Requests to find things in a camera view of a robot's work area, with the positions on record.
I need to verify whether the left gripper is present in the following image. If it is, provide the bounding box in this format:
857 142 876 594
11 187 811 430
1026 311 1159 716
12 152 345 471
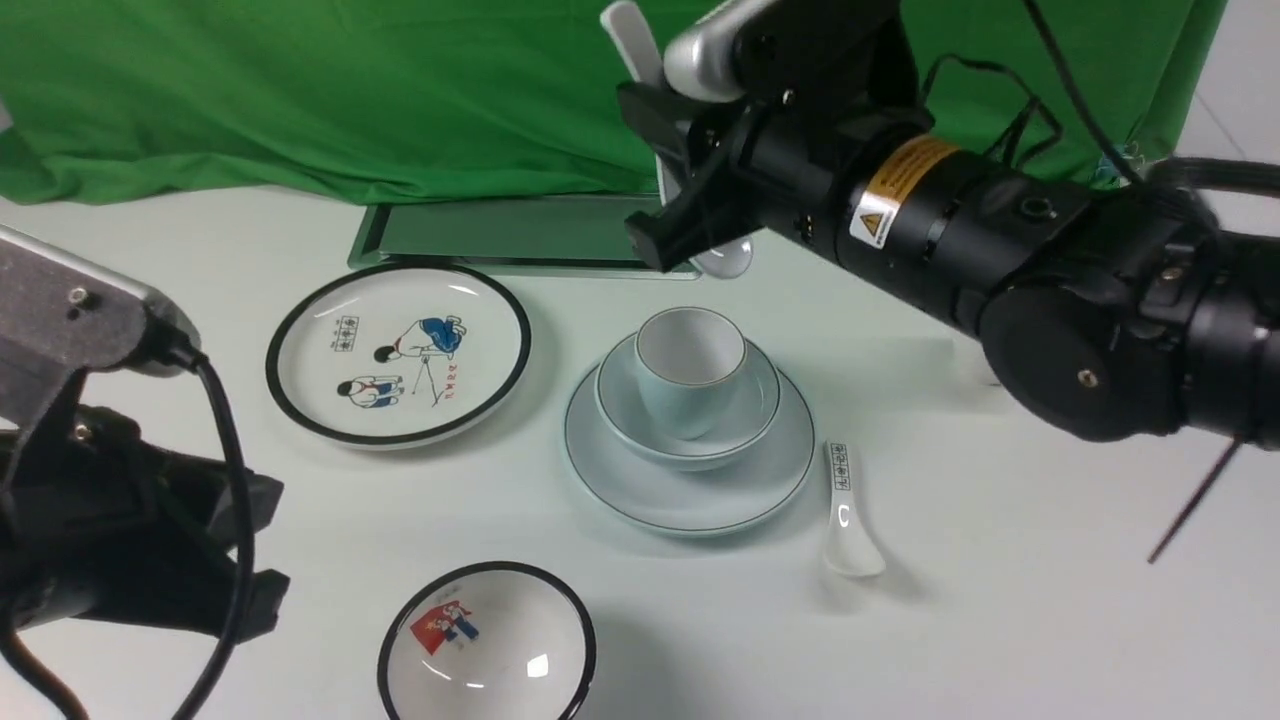
3 406 238 637

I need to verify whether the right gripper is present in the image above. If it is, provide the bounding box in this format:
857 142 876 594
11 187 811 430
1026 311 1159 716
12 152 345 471
616 20 931 273

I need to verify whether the pale blue cup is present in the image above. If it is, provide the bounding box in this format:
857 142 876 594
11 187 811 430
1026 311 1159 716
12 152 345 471
634 306 748 439

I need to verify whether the plain white spoon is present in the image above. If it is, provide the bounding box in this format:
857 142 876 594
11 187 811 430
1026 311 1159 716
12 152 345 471
600 0 753 279

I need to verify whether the pale blue bowl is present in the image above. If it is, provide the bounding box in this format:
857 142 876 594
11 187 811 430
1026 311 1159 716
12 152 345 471
593 332 781 471

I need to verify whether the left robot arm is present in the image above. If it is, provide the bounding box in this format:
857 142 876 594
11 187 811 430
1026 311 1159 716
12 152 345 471
3 401 289 719

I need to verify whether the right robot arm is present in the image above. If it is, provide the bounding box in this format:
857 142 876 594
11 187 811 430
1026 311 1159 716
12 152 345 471
617 17 1277 451

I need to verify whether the metal rectangular tray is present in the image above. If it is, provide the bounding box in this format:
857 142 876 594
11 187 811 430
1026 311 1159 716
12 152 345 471
347 193 659 279

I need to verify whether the pale blue plate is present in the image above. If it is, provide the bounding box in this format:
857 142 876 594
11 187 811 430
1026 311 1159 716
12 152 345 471
562 365 817 538

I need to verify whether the black-rimmed cartoon plate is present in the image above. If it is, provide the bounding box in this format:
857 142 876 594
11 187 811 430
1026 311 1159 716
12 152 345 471
265 261 532 451

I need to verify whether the white spoon with print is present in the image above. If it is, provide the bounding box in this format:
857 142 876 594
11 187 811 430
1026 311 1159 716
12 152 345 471
822 439 887 580

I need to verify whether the black-rimmed cartoon bowl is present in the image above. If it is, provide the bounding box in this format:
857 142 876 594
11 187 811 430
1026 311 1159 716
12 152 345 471
376 561 598 719

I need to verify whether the green backdrop cloth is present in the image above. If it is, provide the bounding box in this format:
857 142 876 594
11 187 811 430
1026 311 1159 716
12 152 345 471
1 1 1228 205

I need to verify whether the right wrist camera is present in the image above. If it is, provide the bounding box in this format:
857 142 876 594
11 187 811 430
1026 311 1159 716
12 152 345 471
663 0 777 104

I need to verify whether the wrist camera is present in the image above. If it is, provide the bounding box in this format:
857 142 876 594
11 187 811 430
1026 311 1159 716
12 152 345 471
663 0 777 104
1 225 204 429

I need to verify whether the black cable left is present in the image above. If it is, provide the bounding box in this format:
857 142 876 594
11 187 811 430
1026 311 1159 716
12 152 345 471
0 334 257 720

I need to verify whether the black cable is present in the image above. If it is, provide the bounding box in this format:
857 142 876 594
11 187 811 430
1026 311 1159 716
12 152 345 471
0 334 257 720
920 0 1280 201

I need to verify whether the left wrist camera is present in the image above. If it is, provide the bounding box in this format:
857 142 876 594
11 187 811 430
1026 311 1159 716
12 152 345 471
1 225 204 429

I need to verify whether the black cable right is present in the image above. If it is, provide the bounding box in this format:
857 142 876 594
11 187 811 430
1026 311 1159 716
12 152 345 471
920 0 1280 201

